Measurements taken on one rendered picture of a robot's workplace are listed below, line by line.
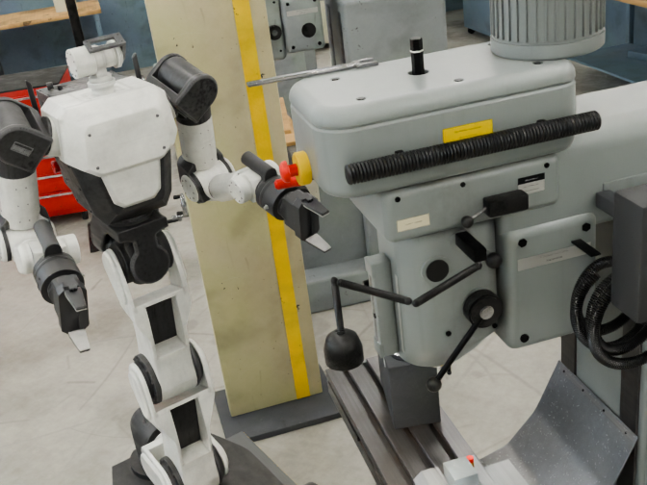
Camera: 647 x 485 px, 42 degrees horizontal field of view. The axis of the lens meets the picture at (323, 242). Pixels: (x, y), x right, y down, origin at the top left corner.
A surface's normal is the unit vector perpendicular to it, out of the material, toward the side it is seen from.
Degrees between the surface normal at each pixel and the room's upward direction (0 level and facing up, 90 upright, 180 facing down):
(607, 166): 90
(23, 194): 106
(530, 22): 90
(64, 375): 0
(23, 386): 0
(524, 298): 90
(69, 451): 0
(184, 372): 86
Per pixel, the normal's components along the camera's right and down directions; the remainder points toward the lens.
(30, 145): 0.48, 0.57
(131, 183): 0.56, 0.30
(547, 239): 0.28, 0.39
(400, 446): -0.12, -0.89
